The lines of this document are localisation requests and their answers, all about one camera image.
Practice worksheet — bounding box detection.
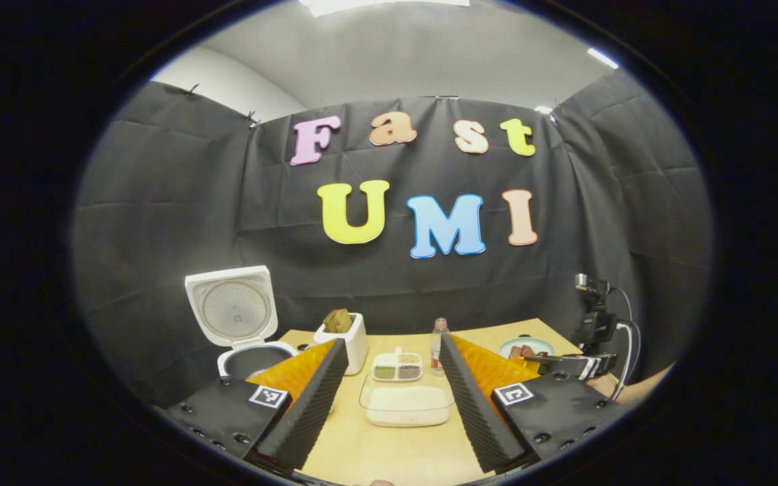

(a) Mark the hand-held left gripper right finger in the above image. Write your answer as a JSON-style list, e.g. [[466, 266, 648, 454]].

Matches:
[[438, 333, 634, 474]]

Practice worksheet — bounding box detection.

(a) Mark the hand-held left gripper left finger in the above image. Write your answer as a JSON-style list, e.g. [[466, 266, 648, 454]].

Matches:
[[153, 337, 350, 475]]

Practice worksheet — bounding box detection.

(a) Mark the clear container of white rice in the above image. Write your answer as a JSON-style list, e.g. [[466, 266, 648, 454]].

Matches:
[[359, 373, 456, 429]]

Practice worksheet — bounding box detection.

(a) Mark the white rice cooker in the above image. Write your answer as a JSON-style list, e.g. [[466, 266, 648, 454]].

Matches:
[[184, 265, 301, 381]]

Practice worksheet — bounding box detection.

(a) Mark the pale green plate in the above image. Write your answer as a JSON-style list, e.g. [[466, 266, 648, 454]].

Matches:
[[498, 335, 556, 362]]

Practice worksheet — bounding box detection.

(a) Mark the small clear bottle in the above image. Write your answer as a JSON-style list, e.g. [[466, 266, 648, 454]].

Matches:
[[431, 318, 451, 377]]

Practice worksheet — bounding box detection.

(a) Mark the white toaster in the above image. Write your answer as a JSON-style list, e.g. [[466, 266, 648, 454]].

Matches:
[[313, 312, 370, 377]]

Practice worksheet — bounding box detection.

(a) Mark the white divided grain dish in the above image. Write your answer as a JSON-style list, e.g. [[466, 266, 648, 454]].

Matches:
[[370, 347, 424, 383]]

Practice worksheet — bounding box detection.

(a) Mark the black backdrop cloth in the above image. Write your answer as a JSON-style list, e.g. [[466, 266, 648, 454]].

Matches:
[[72, 67, 715, 406]]

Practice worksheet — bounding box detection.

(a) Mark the black cable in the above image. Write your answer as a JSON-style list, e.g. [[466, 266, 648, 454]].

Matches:
[[608, 287, 642, 403]]

